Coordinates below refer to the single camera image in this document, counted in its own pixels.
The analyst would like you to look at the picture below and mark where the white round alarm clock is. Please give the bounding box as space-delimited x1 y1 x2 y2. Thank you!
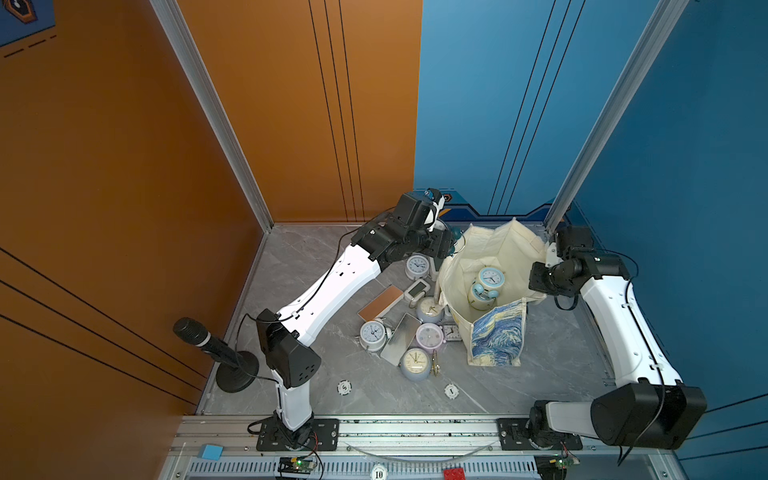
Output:
405 253 431 281

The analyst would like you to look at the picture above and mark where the cream canvas bag blue print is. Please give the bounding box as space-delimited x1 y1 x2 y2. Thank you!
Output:
438 219 546 367

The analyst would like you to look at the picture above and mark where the cream blue-rim alarm clock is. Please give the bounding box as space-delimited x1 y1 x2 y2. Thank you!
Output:
474 267 506 298

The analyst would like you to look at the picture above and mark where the white twin-bell alarm clock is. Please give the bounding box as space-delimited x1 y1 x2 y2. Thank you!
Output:
359 320 392 352

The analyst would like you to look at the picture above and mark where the dark teal triangular clock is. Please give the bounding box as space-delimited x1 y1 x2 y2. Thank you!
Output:
448 226 466 256

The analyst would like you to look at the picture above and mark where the light blue round clock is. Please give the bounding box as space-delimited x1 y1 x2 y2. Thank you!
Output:
467 281 499 311

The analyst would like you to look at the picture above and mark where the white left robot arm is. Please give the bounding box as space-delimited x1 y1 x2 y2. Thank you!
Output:
256 188 455 448

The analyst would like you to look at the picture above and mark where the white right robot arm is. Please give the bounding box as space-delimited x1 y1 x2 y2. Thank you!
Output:
527 226 707 452

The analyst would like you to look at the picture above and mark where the tilted white digital clock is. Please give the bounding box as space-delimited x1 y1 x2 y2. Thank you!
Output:
403 278 431 308

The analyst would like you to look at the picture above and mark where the small black square clock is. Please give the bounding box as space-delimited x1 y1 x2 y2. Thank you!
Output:
441 324 462 342

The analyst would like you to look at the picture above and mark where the pink round alarm clock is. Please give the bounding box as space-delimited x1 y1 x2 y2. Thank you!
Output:
415 323 446 353

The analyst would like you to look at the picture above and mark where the grey rectangular flat clock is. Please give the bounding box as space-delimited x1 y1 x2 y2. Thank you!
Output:
380 313 421 366

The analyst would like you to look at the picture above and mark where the blue beige-face alarm clock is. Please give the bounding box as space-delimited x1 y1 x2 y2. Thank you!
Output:
400 347 432 382

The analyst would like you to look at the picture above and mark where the right white round marker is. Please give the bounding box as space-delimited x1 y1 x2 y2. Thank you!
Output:
444 384 460 400

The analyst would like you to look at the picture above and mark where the white round marker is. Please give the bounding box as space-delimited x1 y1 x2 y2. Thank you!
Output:
337 380 352 396
444 384 460 400

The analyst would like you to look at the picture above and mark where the left white round marker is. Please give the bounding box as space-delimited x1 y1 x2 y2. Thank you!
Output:
337 380 352 396

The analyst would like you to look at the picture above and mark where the red block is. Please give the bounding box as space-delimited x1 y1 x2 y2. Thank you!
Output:
443 467 466 480

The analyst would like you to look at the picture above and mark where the white number ten tag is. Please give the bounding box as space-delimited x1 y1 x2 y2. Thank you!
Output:
370 463 389 480

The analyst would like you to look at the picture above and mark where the black microphone on stand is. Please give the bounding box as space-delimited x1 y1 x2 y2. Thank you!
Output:
173 317 259 393

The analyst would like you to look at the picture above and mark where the green circuit board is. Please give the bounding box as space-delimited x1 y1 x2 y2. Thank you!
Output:
277 457 318 478

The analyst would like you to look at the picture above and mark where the blue sticky pad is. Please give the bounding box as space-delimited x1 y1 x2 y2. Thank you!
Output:
198 444 224 461

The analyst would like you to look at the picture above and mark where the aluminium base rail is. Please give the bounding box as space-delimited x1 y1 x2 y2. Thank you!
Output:
159 414 686 479

